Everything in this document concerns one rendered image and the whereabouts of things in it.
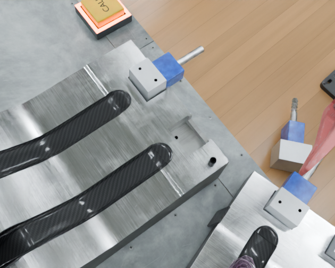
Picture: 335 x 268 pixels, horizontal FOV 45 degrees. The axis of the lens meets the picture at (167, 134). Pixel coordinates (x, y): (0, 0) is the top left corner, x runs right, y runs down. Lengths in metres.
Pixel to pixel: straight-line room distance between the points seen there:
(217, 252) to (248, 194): 0.11
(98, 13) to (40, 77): 0.16
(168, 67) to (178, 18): 0.21
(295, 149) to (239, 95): 0.15
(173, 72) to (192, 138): 0.11
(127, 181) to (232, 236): 0.18
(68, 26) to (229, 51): 0.32
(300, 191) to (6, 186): 0.42
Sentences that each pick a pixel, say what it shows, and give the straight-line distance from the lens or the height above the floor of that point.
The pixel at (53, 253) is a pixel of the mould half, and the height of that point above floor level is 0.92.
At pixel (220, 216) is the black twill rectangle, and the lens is 0.62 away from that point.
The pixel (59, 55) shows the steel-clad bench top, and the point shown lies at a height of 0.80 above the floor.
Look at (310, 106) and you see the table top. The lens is 0.80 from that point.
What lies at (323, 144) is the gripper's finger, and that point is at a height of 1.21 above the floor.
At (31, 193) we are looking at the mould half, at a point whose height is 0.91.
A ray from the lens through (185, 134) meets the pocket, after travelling 0.64.
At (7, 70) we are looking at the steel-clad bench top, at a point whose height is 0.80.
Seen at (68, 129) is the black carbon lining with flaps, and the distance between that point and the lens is 0.63.
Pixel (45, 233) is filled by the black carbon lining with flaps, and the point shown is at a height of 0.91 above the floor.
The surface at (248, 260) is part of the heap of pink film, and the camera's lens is 0.61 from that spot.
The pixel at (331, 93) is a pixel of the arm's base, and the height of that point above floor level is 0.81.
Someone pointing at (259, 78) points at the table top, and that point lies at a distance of 0.79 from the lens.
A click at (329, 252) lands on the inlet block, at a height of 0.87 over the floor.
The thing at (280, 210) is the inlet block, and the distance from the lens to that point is 0.62.
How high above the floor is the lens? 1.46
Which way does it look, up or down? 68 degrees down
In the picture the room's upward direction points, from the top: 10 degrees clockwise
